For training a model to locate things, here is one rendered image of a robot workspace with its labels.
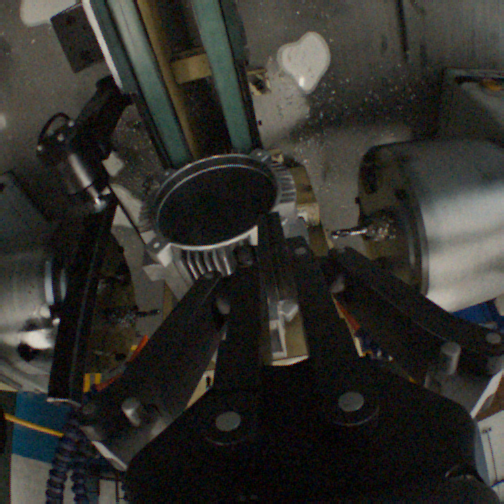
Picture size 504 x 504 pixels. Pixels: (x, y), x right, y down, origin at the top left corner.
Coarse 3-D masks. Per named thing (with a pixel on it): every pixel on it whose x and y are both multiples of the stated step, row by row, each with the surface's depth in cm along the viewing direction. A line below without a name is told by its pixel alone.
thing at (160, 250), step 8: (256, 152) 41; (264, 152) 41; (264, 160) 40; (168, 168) 42; (160, 176) 41; (168, 176) 41; (160, 184) 42; (280, 216) 33; (288, 224) 33; (288, 232) 34; (152, 240) 34; (160, 240) 34; (152, 248) 33; (160, 248) 33; (168, 248) 33; (152, 256) 34; (160, 256) 33; (168, 256) 34; (160, 264) 34; (288, 304) 47; (296, 304) 46; (288, 312) 46; (296, 312) 47; (288, 320) 47
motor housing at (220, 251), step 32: (192, 160) 43; (224, 160) 42; (256, 160) 40; (160, 192) 40; (192, 192) 45; (224, 192) 47; (256, 192) 45; (288, 192) 35; (160, 224) 39; (192, 224) 48; (224, 224) 52; (256, 224) 33; (192, 256) 33; (224, 256) 31
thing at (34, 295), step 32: (64, 224) 39; (0, 256) 37; (32, 256) 36; (64, 256) 38; (0, 288) 35; (32, 288) 34; (64, 288) 36; (128, 288) 55; (0, 320) 34; (32, 320) 34; (96, 320) 42; (128, 320) 47; (0, 352) 36; (32, 352) 36; (96, 352) 40; (128, 352) 50
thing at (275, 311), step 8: (272, 304) 36; (280, 304) 42; (272, 312) 35; (280, 312) 40; (272, 320) 35; (280, 320) 40; (272, 328) 36; (280, 328) 36; (224, 336) 43; (272, 336) 44; (280, 336) 38; (272, 344) 43; (280, 344) 43; (216, 352) 44; (272, 352) 43; (280, 352) 42
